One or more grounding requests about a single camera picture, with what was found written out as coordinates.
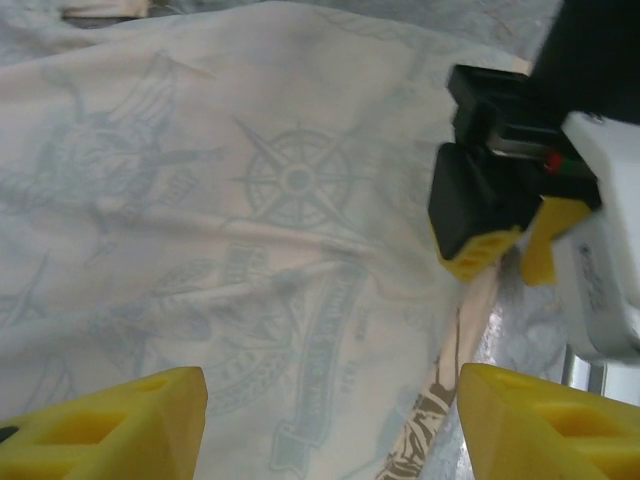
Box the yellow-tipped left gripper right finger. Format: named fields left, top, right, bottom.
left=458, top=363, right=640, bottom=480

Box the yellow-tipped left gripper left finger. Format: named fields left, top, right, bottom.
left=0, top=366, right=209, bottom=480

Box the peach printed t-shirt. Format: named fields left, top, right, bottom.
left=0, top=0, right=569, bottom=480

